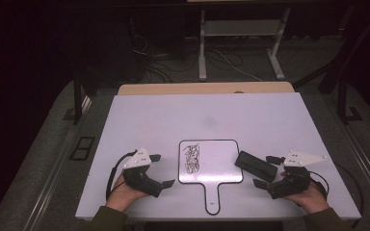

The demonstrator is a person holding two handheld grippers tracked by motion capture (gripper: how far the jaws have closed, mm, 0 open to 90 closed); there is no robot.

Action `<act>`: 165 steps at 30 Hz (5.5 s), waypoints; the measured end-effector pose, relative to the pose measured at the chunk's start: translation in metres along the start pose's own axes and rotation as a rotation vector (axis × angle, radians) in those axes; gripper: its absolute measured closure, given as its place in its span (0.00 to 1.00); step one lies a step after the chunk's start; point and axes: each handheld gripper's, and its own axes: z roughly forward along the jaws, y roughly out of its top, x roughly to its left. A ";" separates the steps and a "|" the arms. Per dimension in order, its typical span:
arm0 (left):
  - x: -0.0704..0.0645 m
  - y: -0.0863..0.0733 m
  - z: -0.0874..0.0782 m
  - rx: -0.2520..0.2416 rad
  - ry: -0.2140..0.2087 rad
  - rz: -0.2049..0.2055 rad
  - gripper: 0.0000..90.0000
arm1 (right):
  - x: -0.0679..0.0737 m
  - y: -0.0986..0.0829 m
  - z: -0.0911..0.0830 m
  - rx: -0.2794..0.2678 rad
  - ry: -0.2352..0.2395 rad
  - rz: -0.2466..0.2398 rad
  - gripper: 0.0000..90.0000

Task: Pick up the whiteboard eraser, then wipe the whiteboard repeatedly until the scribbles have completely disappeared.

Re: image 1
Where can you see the black metal stand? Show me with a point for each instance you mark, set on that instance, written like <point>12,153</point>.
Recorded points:
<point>77,99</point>
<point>342,99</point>

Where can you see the metal floor rail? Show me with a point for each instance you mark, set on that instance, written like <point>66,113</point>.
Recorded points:
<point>49,189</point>
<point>366,160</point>

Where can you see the black whiteboard eraser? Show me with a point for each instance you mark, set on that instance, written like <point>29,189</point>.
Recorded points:
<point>257,166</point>

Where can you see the black floor socket frame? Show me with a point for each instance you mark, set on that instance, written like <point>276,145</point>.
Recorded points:
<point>82,148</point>

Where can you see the white metal stand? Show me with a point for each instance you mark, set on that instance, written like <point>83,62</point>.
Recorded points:
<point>241,28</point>

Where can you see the white table cover board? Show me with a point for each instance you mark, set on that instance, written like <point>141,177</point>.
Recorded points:
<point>160,122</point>

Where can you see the person's right hand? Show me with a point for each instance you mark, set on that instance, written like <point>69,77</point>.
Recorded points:
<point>314,199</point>

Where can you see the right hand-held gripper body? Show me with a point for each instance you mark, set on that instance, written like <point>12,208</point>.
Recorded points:
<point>294,181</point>

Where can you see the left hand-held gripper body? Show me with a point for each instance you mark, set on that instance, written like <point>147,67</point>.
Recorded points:
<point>141,181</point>

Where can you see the person's left hand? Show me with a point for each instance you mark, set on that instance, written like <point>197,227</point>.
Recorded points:
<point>122,195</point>

